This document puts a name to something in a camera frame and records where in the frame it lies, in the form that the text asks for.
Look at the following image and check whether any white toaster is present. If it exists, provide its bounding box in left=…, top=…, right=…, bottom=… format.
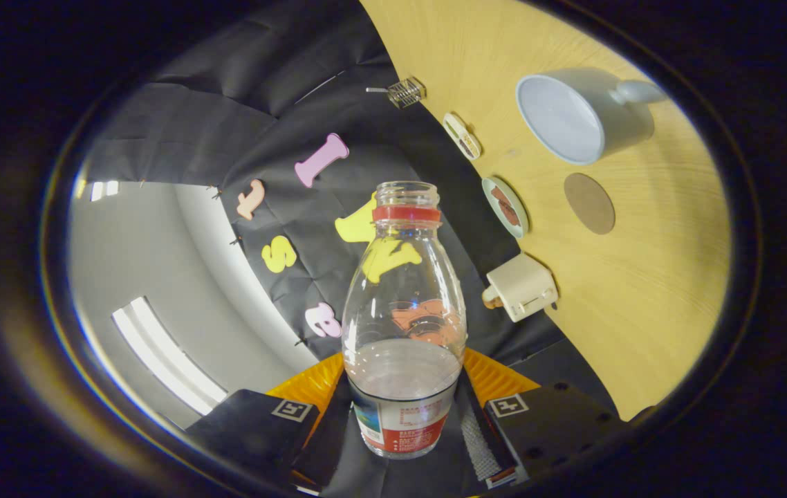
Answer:
left=482, top=252, right=560, bottom=323

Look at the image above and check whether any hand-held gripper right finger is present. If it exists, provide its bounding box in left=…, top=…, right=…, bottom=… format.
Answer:
left=459, top=348, right=633, bottom=488

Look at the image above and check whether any small ceiling light panel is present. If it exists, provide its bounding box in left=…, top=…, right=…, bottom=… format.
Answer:
left=75, top=180, right=120, bottom=203

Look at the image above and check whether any white cup with handle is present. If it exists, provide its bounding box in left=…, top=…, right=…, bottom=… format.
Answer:
left=515, top=67, right=667, bottom=167

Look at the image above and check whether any white oval dish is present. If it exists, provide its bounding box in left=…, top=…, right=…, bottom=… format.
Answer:
left=443, top=112, right=482, bottom=162

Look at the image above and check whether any wooden table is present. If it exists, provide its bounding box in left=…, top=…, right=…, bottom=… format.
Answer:
left=359, top=0, right=732, bottom=423

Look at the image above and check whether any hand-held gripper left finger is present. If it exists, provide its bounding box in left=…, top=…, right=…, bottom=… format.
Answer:
left=185, top=353, right=367, bottom=493

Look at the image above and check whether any pale green round plate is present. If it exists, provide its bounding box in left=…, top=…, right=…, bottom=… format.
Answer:
left=481, top=176, right=530, bottom=239

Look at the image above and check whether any large ceiling light panel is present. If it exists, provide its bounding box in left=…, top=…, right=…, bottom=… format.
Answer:
left=111, top=296, right=228, bottom=416

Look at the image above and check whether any wire mesh basket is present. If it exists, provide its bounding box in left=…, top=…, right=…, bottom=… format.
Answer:
left=388, top=77, right=427, bottom=109

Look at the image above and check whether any clear plastic juice bottle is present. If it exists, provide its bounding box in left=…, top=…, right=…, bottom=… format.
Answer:
left=342, top=181, right=468, bottom=459

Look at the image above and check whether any round brown coaster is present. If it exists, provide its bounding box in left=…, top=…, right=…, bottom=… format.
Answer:
left=564, top=172, right=616, bottom=235

